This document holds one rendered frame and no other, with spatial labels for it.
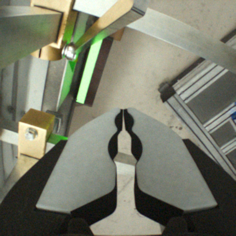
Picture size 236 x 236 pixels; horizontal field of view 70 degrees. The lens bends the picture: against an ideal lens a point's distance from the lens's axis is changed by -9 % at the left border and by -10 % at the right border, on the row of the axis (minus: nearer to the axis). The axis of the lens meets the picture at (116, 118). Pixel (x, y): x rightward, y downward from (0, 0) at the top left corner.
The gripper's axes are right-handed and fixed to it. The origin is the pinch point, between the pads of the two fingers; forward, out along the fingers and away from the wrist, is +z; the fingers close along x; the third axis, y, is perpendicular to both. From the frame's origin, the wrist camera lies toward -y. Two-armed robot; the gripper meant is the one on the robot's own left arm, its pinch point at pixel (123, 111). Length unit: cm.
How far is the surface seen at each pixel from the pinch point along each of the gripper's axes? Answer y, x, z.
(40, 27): -5.3, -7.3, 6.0
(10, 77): 8.6, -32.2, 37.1
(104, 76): 30, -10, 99
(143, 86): 37, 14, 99
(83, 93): 11.1, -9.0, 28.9
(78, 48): -3.0, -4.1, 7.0
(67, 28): -4.6, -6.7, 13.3
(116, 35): 5, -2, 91
